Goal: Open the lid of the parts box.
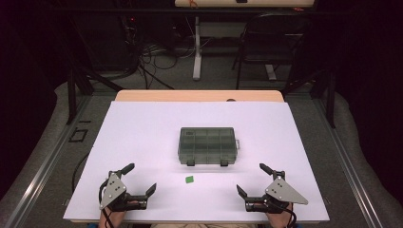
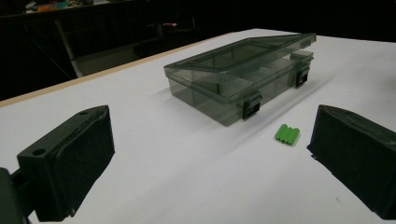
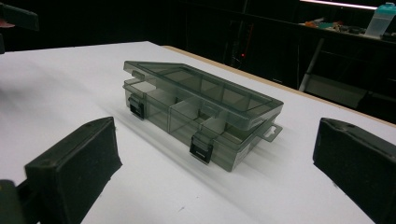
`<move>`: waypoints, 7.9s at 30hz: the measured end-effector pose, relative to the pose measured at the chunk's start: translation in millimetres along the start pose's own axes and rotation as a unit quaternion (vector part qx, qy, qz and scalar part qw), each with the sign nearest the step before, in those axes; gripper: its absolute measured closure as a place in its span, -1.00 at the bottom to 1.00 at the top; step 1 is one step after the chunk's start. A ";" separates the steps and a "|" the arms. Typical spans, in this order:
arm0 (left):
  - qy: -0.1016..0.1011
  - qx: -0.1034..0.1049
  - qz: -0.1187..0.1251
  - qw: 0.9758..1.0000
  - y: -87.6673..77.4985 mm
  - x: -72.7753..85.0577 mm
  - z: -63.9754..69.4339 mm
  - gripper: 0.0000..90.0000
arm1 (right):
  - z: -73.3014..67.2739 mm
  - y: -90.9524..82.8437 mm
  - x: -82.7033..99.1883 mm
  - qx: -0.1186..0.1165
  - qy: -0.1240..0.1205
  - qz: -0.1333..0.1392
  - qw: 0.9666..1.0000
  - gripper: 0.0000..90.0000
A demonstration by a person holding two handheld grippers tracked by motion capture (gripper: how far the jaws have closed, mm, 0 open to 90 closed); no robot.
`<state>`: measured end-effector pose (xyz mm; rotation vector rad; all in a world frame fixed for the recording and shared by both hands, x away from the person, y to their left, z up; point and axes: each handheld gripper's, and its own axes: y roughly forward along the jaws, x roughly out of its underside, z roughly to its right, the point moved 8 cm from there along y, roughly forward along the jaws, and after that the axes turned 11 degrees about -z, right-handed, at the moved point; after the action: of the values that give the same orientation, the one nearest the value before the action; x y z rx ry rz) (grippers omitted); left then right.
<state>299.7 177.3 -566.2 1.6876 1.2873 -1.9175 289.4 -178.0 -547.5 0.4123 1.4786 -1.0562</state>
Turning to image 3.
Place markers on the white light strip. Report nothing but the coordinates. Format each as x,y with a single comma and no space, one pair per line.
336,4

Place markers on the translucent bottle with teal lid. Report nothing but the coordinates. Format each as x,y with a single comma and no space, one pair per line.
378,23

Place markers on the white desk leg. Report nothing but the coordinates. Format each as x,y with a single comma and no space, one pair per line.
311,65

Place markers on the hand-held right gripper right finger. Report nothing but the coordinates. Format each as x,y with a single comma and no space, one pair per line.
358,161

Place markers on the assorted small desk items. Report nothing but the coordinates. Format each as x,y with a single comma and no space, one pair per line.
327,25

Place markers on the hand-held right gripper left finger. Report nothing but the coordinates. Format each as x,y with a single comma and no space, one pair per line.
74,168

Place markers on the long desk top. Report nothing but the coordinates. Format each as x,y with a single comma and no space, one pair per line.
345,33

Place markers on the white table cover sheet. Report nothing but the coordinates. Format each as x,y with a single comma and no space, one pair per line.
93,77

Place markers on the grey transparent organizer box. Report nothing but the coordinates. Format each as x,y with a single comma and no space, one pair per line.
186,102

